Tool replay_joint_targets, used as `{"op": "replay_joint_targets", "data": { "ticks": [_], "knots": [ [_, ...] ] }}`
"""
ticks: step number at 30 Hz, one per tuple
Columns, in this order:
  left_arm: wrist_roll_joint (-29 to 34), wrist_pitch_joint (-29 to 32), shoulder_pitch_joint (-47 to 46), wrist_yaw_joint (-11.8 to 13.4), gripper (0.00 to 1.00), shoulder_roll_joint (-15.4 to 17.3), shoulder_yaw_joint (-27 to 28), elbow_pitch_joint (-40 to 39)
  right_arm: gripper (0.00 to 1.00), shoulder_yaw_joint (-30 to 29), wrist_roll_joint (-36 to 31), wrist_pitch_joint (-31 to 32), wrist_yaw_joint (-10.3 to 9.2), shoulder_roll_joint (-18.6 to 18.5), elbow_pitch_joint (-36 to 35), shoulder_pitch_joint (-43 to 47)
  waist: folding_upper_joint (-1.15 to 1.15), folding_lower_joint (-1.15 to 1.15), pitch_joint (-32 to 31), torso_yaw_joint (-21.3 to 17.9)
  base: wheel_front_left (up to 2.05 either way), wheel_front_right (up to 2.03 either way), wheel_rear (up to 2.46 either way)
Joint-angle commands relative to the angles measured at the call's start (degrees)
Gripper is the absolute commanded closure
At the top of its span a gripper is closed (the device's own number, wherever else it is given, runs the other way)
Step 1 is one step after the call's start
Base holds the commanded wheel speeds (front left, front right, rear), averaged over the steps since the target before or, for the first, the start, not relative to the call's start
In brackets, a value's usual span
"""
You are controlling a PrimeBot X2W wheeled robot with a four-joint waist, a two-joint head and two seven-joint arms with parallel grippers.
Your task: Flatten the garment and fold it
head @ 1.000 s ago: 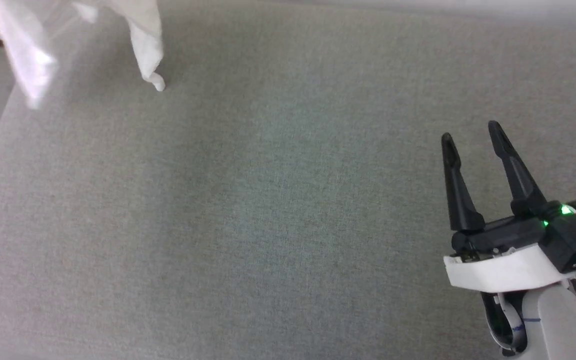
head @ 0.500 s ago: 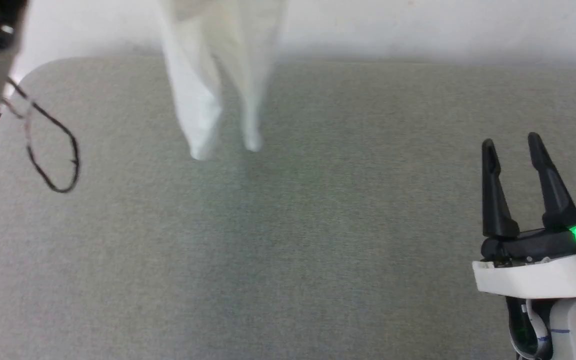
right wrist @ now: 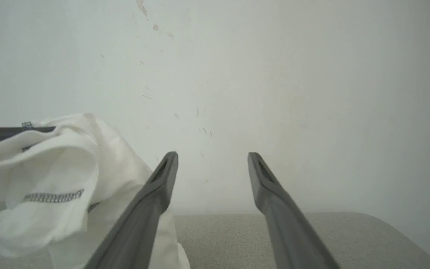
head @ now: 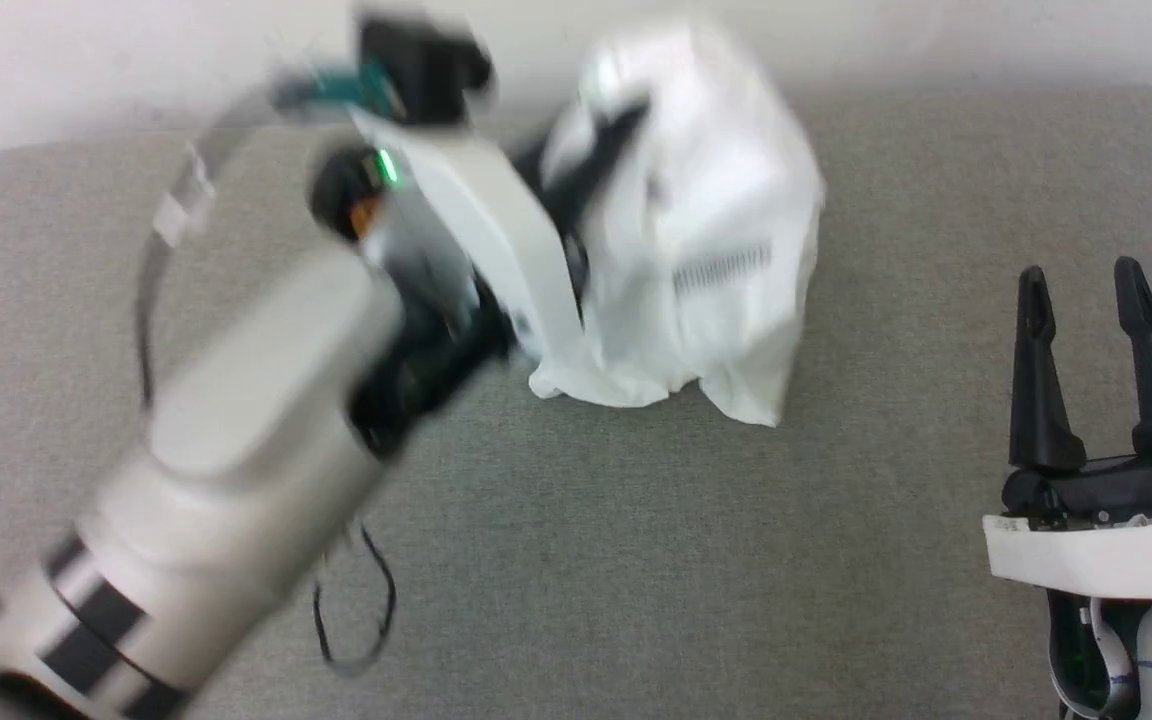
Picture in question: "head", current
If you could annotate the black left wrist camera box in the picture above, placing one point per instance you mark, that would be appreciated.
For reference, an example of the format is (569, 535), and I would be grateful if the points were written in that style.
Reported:
(421, 70)

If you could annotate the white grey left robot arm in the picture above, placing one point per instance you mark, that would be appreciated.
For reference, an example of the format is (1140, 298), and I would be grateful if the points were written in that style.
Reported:
(236, 400)

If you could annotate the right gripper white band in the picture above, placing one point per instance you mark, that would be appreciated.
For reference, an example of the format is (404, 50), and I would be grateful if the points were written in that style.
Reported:
(1096, 540)

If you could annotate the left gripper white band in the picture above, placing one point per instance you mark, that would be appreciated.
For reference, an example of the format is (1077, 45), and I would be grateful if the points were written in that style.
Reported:
(496, 230)

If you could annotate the white long-sleeve garment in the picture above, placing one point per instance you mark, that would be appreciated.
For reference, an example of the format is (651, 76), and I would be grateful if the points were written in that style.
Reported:
(716, 200)

